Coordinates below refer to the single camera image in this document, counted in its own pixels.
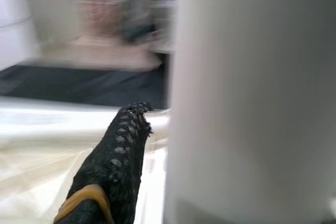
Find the white plastic table top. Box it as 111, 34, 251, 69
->
0, 95, 171, 224

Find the white plastic table leg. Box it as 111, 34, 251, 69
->
162, 0, 336, 224

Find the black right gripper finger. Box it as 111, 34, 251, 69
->
54, 100, 155, 224

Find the clear plastic storage container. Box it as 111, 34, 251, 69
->
151, 0, 177, 53

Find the black glossy bag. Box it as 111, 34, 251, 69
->
122, 0, 158, 45

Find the tan rubber band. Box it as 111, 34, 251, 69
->
55, 184, 115, 224

